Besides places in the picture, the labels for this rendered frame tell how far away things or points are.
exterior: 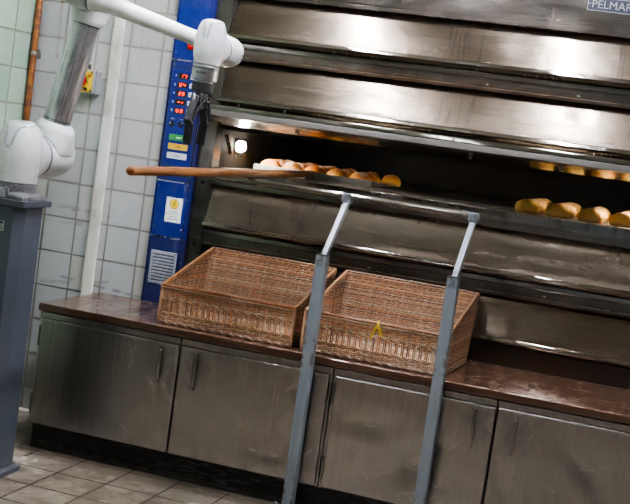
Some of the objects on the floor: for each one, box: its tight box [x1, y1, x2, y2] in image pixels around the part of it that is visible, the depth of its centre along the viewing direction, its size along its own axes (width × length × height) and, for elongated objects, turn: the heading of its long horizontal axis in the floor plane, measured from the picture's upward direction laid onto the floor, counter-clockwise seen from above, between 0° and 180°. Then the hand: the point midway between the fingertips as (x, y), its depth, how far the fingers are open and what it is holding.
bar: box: [171, 166, 480, 504], centre depth 463 cm, size 31×127×118 cm
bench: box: [28, 292, 630, 504], centre depth 481 cm, size 56×242×58 cm
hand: (194, 141), depth 428 cm, fingers open, 13 cm apart
